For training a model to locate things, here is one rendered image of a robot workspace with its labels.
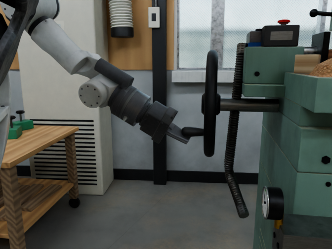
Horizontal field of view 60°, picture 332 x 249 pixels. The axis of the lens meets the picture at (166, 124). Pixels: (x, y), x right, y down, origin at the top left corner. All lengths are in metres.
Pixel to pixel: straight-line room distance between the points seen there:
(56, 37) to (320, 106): 0.59
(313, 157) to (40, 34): 0.66
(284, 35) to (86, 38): 1.39
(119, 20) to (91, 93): 1.31
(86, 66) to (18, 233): 0.90
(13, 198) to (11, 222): 0.11
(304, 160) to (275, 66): 0.25
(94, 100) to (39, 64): 1.36
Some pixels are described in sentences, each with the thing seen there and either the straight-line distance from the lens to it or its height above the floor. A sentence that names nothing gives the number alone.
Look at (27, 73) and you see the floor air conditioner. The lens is 2.10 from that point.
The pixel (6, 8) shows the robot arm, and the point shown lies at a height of 1.04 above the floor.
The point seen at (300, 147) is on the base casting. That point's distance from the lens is 0.62.
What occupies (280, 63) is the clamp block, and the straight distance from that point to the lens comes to 0.76.
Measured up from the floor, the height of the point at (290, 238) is 0.61.
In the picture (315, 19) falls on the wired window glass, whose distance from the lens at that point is 2.36.
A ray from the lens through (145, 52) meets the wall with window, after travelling 2.12.
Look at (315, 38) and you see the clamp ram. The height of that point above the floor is 0.98.
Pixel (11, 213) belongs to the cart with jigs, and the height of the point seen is 0.29.
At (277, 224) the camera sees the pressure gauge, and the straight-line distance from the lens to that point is 0.62.
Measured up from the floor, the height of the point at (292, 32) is 0.99.
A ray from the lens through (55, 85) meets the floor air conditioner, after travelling 2.02.
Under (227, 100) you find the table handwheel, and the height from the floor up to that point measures 0.82.
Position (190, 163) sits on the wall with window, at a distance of 2.25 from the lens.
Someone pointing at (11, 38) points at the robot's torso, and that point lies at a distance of 0.46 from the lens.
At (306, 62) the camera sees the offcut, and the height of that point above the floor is 0.92.
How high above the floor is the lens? 0.93
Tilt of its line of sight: 13 degrees down
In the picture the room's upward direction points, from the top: straight up
